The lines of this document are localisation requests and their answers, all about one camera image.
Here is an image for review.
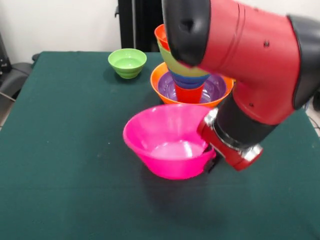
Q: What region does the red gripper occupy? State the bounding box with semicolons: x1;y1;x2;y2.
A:
196;107;264;174

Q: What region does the pink plastic bowl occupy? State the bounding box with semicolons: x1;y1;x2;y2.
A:
122;103;217;181

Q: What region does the red plastic cup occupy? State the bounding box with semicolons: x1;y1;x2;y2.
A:
174;83;206;104

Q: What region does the purple plastic bowl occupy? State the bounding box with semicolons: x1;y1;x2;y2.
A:
157;72;228;105

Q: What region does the large green plastic bowl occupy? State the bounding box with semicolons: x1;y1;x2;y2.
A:
156;39;210;77

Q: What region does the red plastic bowl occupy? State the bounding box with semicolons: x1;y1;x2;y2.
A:
154;24;171;52

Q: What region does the small green plastic bowl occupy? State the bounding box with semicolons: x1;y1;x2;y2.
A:
107;48;148;80

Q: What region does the dark green tablecloth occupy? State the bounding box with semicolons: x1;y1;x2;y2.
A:
0;51;320;240

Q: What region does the black chair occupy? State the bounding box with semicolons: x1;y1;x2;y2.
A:
0;31;35;97

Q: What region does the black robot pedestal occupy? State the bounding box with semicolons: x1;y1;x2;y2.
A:
114;0;166;53

